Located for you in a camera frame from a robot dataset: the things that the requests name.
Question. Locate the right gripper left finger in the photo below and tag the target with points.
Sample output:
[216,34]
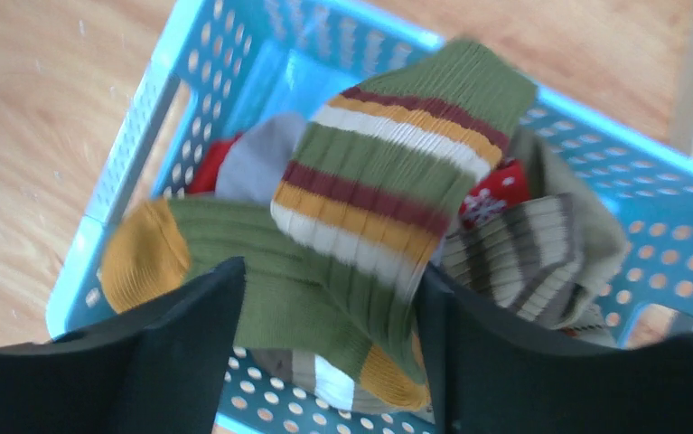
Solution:
[158,368]

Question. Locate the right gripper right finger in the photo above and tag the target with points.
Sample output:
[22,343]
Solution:
[490,371]

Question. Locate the tan brown sock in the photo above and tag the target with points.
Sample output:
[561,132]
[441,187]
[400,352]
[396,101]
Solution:
[597,244]

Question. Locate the green striped sock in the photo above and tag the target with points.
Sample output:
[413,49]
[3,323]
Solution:
[334,262]

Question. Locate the red patterned sock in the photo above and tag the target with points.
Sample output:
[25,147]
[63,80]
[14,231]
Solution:
[504,187]

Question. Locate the grey sock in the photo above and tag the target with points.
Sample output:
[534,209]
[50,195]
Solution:
[255,163]

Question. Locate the brown striped sock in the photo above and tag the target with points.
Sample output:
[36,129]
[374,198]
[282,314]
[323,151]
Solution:
[508,258]
[315,375]

